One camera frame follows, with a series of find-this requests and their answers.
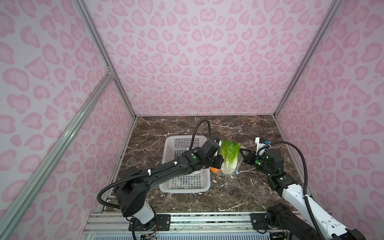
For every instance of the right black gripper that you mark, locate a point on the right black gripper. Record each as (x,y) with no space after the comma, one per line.
(250,157)

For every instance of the orange tomato toy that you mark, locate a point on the orange tomato toy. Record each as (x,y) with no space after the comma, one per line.
(214,170)

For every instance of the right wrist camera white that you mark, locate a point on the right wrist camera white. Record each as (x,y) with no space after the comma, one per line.
(262,145)

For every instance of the white perforated plastic basket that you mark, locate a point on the white perforated plastic basket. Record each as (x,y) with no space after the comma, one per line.
(184,181)

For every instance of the aluminium front rail frame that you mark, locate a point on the aluminium front rail frame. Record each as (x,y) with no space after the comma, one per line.
(184,226)

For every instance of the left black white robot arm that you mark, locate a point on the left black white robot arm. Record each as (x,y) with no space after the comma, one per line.
(132,190)

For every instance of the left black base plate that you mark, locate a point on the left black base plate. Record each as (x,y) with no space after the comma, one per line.
(161,222)

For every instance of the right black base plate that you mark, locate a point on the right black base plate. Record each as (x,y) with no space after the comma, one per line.
(261,223)

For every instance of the green lettuce toy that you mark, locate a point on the green lettuce toy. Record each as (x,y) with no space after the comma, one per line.
(230,156)

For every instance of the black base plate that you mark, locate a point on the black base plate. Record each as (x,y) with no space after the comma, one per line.
(161,222)
(261,223)

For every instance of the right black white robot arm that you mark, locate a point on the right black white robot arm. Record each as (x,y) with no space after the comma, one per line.
(315,223)

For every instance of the clear zip top bag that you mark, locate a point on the clear zip top bag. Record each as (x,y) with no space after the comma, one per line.
(229,162)

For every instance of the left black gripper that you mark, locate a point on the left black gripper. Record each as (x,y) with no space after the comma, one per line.
(218,164)

